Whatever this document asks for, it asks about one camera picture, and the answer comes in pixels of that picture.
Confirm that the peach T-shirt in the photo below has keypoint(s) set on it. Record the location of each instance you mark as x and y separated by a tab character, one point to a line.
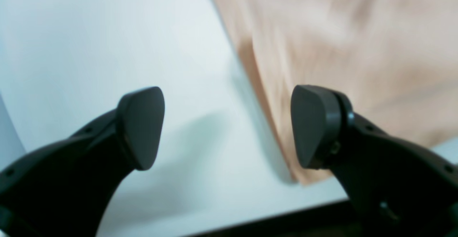
395	59

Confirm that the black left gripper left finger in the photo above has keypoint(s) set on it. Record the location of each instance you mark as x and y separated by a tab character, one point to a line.
63	189

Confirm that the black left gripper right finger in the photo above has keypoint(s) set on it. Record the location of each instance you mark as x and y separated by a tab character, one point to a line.
398	188

